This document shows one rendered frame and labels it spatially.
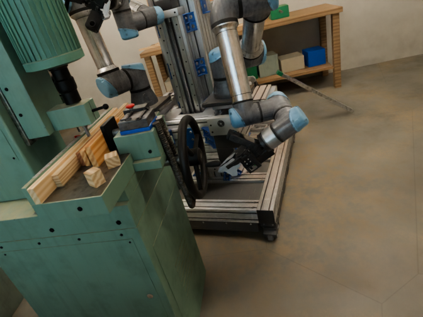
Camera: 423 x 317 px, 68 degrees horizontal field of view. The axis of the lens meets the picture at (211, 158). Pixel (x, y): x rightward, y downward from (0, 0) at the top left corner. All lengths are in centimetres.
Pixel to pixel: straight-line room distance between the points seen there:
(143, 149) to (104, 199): 23
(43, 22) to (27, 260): 78
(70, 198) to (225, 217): 106
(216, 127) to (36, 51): 81
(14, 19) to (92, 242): 68
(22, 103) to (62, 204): 37
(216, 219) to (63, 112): 105
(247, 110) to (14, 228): 86
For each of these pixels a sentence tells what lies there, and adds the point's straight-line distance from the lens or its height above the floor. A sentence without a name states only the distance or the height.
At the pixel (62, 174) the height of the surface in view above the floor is 93.
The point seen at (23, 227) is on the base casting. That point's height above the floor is 76.
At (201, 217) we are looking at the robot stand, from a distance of 184.
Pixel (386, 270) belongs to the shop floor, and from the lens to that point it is 173.
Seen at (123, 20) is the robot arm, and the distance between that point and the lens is 140.
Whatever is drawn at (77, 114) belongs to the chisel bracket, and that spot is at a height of 104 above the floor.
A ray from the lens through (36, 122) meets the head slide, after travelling 113.
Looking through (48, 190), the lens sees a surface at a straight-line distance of 97.
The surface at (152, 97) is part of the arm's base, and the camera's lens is 176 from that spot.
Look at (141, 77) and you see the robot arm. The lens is 174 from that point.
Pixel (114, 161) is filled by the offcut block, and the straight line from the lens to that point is 96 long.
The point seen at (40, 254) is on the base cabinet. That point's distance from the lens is 126.
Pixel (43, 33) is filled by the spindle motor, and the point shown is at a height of 129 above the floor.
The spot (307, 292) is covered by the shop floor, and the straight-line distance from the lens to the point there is 162.
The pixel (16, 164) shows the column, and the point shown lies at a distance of 121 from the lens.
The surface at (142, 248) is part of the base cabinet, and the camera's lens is 107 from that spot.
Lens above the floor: 129
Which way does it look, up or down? 28 degrees down
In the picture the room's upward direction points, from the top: 14 degrees counter-clockwise
